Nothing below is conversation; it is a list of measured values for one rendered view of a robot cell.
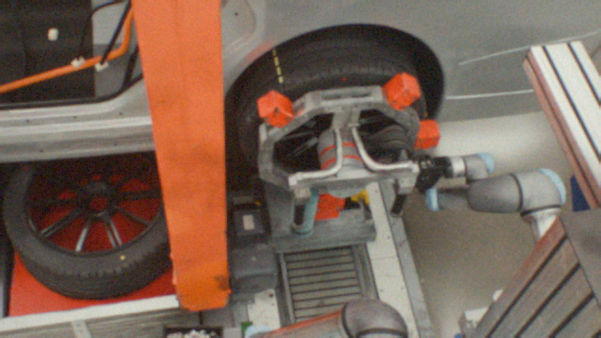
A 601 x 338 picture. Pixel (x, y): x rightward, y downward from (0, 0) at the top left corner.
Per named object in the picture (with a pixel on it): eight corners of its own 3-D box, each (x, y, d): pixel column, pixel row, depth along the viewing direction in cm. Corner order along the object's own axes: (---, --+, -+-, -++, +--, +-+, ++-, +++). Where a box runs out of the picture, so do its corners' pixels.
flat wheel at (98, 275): (155, 136, 325) (149, 102, 305) (215, 261, 294) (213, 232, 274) (-3, 189, 305) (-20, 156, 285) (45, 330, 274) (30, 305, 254)
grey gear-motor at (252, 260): (262, 219, 328) (264, 176, 298) (276, 308, 305) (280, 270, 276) (221, 223, 325) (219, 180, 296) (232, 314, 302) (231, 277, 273)
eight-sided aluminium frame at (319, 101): (396, 172, 286) (427, 80, 241) (400, 186, 283) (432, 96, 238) (255, 187, 278) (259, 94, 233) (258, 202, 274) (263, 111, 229)
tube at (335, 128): (339, 130, 246) (344, 109, 237) (351, 178, 235) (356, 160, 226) (286, 134, 243) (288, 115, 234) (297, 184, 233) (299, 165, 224)
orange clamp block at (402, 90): (395, 93, 246) (415, 77, 241) (401, 112, 242) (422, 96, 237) (380, 86, 242) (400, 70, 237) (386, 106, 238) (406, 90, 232)
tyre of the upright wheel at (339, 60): (315, 152, 312) (445, 67, 279) (326, 201, 300) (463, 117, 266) (193, 95, 267) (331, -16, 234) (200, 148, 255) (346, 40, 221)
